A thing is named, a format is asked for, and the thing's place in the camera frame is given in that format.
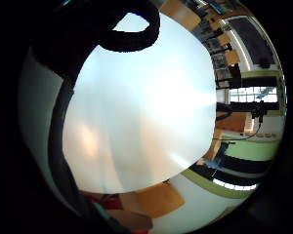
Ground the black chair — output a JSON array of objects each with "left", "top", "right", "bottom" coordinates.
[{"left": 216, "top": 62, "right": 243, "bottom": 90}]

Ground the bright grid window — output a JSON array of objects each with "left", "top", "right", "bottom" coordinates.
[{"left": 229, "top": 85, "right": 279, "bottom": 104}]

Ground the blue object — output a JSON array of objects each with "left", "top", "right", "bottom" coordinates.
[{"left": 203, "top": 142, "right": 230, "bottom": 171}]

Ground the wooden door panel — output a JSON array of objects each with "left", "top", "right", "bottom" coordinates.
[{"left": 120, "top": 180, "right": 187, "bottom": 218}]

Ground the the person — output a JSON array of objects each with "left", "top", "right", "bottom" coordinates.
[{"left": 82, "top": 191, "right": 154, "bottom": 234}]

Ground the long ceiling lamp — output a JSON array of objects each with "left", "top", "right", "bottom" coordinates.
[{"left": 212, "top": 177, "right": 259, "bottom": 192}]

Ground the dark wall screen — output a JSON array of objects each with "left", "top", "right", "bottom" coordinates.
[{"left": 229, "top": 16, "right": 276, "bottom": 66}]

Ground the black camera on stand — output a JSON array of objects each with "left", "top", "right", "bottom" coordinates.
[{"left": 250, "top": 100, "right": 269, "bottom": 124}]

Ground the black cable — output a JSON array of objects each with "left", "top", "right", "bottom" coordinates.
[{"left": 214, "top": 120, "right": 264, "bottom": 142}]

